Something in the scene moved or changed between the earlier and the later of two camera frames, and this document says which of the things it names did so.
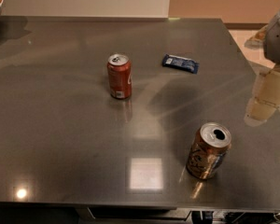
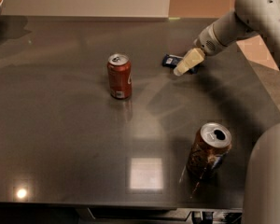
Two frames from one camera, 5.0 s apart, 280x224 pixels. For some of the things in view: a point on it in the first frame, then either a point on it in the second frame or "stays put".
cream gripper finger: (271, 91) → (192, 59)
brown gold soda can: (210, 147) stays put
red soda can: (119, 70) stays put
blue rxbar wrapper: (188, 64) stays put
